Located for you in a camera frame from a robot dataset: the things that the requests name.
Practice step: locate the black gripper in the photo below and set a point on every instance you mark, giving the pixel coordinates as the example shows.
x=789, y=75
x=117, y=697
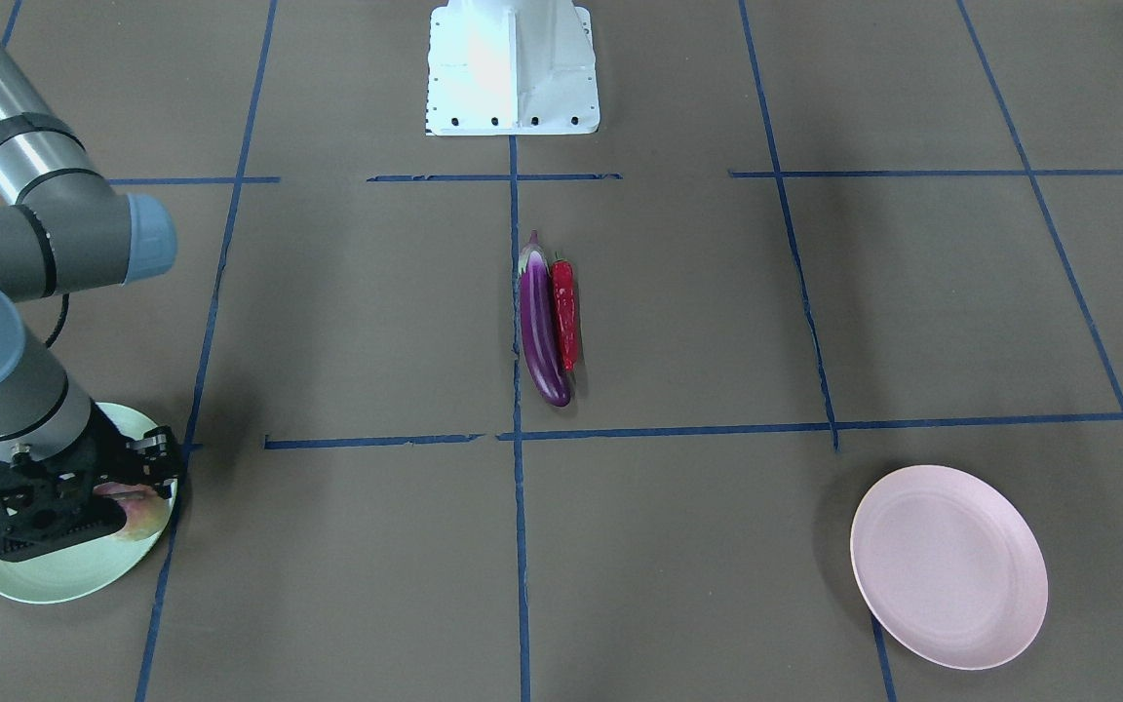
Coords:
x=116, y=444

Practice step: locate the pink peach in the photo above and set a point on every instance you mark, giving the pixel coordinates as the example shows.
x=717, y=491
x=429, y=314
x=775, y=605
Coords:
x=145, y=510

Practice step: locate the purple eggplant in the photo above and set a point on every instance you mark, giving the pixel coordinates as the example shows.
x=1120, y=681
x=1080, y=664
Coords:
x=537, y=325

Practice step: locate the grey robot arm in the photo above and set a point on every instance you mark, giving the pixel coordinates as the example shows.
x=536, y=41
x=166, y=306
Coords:
x=63, y=229

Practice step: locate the green plate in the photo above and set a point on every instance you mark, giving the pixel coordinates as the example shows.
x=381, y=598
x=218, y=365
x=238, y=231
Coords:
x=71, y=573

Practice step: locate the red chili pepper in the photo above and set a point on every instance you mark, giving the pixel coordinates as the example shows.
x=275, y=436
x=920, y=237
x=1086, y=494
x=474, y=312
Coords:
x=565, y=299

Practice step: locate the pink plate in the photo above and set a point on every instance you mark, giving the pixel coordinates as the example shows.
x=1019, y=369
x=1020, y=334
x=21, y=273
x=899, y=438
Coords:
x=949, y=567

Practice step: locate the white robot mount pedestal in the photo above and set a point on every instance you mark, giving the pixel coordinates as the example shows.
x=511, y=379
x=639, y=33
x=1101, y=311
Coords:
x=511, y=68

